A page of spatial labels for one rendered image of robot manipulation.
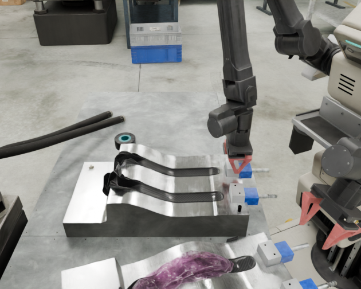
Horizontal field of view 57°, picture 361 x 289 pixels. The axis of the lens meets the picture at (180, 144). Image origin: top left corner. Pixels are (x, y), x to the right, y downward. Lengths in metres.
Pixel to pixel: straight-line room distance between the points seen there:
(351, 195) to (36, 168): 2.25
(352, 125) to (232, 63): 0.37
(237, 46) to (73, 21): 4.05
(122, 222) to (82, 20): 4.02
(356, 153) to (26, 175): 2.28
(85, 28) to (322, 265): 4.02
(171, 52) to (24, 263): 3.39
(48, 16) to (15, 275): 4.14
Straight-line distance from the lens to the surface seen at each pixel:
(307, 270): 1.62
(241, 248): 0.89
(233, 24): 0.84
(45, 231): 1.05
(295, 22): 0.99
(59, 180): 1.20
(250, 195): 0.95
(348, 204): 0.72
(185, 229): 0.94
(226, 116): 0.87
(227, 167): 1.00
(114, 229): 0.96
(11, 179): 2.61
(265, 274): 0.86
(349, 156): 0.63
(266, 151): 2.67
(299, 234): 1.74
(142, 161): 1.02
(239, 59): 0.86
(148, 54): 4.08
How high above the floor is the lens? 1.56
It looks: 36 degrees down
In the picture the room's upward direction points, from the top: straight up
